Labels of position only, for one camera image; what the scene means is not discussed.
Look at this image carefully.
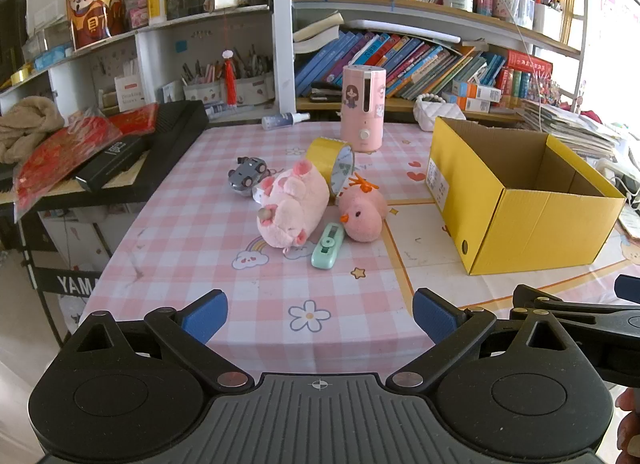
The black flat box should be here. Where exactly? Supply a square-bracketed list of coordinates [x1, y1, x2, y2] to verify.
[75, 136, 146, 193]

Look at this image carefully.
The short orange white box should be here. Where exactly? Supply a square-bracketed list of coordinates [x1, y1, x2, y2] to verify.
[457, 96, 492, 113]

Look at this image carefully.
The black keyboard stand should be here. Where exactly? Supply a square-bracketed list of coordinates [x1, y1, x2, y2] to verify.
[15, 204, 113, 345]

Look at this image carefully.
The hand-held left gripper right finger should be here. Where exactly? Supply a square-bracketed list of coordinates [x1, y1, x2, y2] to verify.
[385, 288, 578, 392]

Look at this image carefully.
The white paper roll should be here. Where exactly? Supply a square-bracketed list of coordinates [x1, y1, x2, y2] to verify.
[345, 18, 461, 42]

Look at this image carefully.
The row of small red books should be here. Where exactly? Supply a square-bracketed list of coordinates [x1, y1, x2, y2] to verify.
[495, 68, 552, 100]

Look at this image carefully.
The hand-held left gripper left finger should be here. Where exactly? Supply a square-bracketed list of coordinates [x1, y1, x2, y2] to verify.
[62, 289, 253, 392]

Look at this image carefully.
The white power strip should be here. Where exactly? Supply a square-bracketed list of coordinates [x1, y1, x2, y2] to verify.
[595, 144, 640, 205]

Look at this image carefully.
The yellow cardboard box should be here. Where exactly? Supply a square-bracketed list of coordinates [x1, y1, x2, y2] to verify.
[425, 116, 627, 276]

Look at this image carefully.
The white cable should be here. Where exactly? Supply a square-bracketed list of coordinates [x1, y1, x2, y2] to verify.
[482, 0, 541, 77]

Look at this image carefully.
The yellow tape roll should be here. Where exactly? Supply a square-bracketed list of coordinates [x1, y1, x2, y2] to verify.
[306, 137, 356, 197]

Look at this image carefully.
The white quilted purse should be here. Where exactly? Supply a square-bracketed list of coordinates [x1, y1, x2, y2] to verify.
[415, 94, 467, 132]

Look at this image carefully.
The red tassel ornament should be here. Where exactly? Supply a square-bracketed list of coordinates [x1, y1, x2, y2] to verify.
[221, 48, 239, 107]

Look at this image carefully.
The grey toy car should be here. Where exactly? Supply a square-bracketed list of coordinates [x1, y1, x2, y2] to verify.
[228, 157, 271, 197]

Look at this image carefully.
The black stapler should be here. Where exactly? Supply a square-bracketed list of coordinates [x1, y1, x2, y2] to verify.
[310, 85, 344, 103]

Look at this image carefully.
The red boxed dictionary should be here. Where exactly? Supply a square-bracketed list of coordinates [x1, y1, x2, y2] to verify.
[505, 48, 553, 75]

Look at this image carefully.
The pink chick plush toy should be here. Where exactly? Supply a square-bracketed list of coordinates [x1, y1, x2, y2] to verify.
[337, 174, 389, 243]

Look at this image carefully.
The mint green correction tape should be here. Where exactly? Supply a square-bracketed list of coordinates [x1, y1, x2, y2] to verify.
[311, 222, 346, 271]

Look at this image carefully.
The black electronic keyboard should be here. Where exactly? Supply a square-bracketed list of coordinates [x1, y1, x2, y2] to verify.
[0, 100, 210, 205]

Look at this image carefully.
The stack of papers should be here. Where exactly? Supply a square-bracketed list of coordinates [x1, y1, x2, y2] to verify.
[517, 98, 621, 159]

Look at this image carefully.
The small spray bottle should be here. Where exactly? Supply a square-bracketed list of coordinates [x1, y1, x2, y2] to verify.
[261, 112, 311, 131]

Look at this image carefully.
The white pen holder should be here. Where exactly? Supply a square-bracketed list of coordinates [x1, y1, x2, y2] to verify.
[182, 78, 224, 104]
[235, 71, 275, 106]

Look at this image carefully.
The person's right hand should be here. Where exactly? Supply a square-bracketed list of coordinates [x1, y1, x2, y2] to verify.
[616, 386, 640, 457]

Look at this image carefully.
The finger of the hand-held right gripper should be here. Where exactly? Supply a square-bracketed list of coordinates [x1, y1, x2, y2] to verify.
[616, 275, 640, 305]
[510, 284, 640, 332]

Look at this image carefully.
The beige cloth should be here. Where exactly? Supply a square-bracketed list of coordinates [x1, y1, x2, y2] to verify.
[0, 96, 66, 165]

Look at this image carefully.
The row of leaning books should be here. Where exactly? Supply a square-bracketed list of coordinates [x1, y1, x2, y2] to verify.
[294, 31, 506, 100]

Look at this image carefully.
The pink pig plush toy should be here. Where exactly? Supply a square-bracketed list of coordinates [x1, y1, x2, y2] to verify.
[252, 159, 331, 249]

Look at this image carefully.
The white bookshelf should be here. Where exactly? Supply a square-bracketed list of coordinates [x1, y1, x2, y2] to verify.
[0, 0, 591, 125]

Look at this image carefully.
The pink humidifier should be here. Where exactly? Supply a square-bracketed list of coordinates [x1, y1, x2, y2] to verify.
[340, 64, 387, 153]

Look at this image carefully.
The long orange white box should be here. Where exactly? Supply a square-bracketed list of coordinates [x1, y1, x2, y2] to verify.
[452, 80, 502, 102]

